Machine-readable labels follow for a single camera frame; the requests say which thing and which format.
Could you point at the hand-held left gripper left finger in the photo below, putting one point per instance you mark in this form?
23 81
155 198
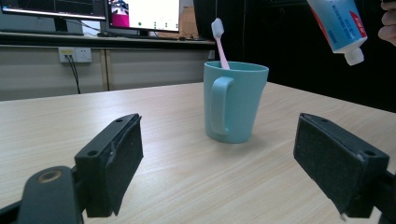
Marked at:
109 168

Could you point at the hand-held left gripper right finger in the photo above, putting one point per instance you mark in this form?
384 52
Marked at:
336 161

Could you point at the teal cup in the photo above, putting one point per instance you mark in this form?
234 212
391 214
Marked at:
243 105

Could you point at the blue and white toothpaste tube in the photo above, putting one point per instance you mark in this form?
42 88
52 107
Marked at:
339 25

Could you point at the pink toothbrush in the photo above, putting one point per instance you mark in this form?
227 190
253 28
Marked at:
218 31

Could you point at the dark curtain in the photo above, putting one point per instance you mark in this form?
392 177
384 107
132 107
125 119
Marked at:
305 62

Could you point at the long dark desk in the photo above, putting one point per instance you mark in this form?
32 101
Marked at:
93 41

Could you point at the bright screen monitor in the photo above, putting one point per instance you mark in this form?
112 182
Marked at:
152 15

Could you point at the brown cardboard box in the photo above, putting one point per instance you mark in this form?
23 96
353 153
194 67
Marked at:
188 23

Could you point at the dark screen monitor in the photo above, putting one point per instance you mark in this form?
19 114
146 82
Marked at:
46 6

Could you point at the white wall socket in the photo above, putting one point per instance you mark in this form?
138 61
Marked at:
76 54

